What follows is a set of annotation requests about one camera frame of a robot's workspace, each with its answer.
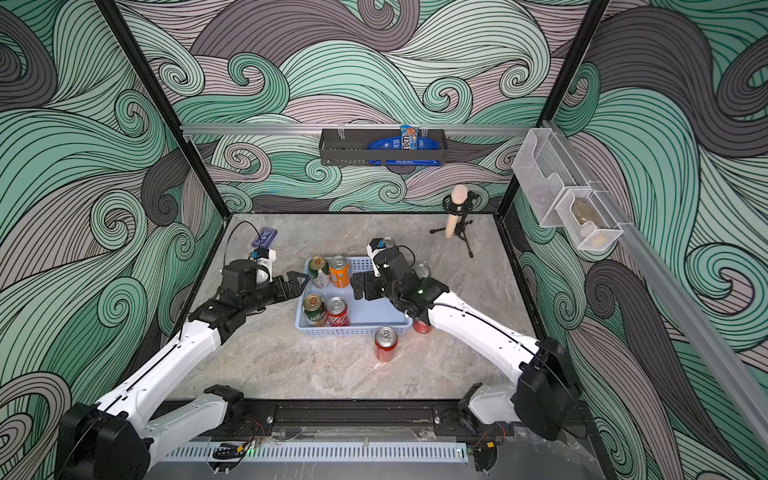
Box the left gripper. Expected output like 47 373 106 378
241 272 309 316

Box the green sprite can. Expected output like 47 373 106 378
414 263 431 279

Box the red cola can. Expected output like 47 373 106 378
412 320 432 334
326 296 350 327

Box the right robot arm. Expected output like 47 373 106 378
367 238 580 441

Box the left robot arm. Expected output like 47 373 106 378
55 257 310 479

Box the light blue plastic basket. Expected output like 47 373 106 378
295 283 412 337

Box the green gold can front-left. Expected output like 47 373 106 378
302 294 327 327

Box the green white can back-left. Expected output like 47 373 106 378
308 256 331 289

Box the red cola can front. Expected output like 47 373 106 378
326 296 350 327

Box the blue card box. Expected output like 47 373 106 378
252 227 278 249

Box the beige microphone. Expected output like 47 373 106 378
445 184 469 239

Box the black microphone tripod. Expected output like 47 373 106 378
429 190 479 258

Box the blue snack packet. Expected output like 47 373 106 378
367 126 441 166

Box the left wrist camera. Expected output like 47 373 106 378
252 247 276 284

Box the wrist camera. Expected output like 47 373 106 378
367 237 387 278
252 247 276 284

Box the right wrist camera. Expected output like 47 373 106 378
367 237 387 278

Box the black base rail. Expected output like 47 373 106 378
203 398 516 439

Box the black wall shelf basket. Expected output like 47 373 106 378
318 128 448 167

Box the aluminium wall rail back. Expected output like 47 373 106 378
180 122 533 137

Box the aluminium wall rail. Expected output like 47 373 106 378
180 122 533 137
542 119 768 445

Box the white perforated cable tray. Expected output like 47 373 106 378
164 440 469 464

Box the large clear wall bin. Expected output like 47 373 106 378
513 128 578 228

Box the small clear wall bin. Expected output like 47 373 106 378
555 187 622 253

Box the aluminium wall rail right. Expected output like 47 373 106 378
542 119 768 445

